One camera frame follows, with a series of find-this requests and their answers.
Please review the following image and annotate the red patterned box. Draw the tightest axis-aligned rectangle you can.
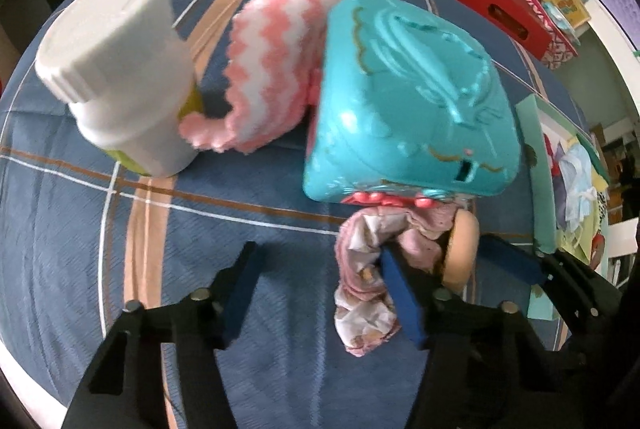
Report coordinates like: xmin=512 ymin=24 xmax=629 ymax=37
xmin=520 ymin=0 xmax=581 ymax=70

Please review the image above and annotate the beige round puff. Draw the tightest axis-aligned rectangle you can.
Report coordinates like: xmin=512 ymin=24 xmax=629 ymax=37
xmin=440 ymin=212 xmax=480 ymax=292

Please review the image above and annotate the pink fabric scrunchie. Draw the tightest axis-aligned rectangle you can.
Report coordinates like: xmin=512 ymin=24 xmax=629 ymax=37
xmin=334 ymin=204 xmax=473 ymax=357

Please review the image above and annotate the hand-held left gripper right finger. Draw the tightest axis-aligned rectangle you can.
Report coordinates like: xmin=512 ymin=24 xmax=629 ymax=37
xmin=377 ymin=245 xmax=591 ymax=429

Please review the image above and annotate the blue plaid blanket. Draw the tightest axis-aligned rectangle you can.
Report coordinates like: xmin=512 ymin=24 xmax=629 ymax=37
xmin=0 ymin=0 xmax=586 ymax=429

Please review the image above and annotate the white plastic bottle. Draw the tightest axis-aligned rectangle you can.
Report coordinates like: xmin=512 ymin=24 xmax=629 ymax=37
xmin=35 ymin=0 xmax=203 ymax=177

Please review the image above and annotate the teal plastic toy box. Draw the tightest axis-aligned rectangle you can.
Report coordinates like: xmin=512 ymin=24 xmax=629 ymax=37
xmin=302 ymin=0 xmax=523 ymax=210

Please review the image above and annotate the pink and white zigzag cloth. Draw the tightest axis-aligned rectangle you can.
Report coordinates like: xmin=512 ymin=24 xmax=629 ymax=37
xmin=177 ymin=0 xmax=393 ymax=155

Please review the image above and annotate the blue face mask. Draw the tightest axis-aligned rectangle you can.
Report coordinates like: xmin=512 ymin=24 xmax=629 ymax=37
xmin=557 ymin=144 xmax=598 ymax=230

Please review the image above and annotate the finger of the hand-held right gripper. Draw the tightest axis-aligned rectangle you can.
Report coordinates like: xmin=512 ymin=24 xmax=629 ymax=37
xmin=477 ymin=233 xmax=622 ymax=327

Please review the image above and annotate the red and pink pipe cleaner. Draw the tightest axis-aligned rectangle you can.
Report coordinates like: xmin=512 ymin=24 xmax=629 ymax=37
xmin=544 ymin=136 xmax=561 ymax=175

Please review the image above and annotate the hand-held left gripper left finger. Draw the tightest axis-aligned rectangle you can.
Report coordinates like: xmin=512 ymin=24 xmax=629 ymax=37
xmin=62 ymin=240 xmax=261 ymax=429

